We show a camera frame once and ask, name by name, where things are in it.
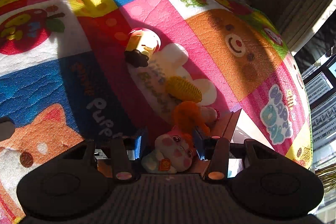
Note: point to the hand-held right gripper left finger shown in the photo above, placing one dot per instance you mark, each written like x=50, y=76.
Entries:
x=137, y=144

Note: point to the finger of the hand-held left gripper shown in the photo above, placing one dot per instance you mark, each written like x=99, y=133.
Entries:
x=5, y=129

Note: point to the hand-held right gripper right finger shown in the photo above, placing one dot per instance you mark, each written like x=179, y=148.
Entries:
x=198, y=144

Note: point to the pink-faced doll orange hair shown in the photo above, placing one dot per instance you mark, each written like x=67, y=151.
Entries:
x=176, y=150

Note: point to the white toy red end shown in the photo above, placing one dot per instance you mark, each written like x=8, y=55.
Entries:
x=208, y=113

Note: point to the pink cardboard box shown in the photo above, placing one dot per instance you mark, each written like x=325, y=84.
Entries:
x=227, y=127

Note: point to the yellow toy corn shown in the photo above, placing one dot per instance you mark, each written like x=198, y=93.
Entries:
x=183, y=88

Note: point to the yellow toy cup pink lid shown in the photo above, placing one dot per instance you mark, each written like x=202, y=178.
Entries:
x=141, y=43

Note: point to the colourful cartoon play mat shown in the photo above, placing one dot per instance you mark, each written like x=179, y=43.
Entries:
x=78, y=82

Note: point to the apartment buildings outside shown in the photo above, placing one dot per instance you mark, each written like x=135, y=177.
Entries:
x=321, y=119

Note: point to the beige curtain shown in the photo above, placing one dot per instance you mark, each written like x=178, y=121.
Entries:
x=307, y=3

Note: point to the black window frame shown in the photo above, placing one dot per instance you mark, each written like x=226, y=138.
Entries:
x=325, y=66

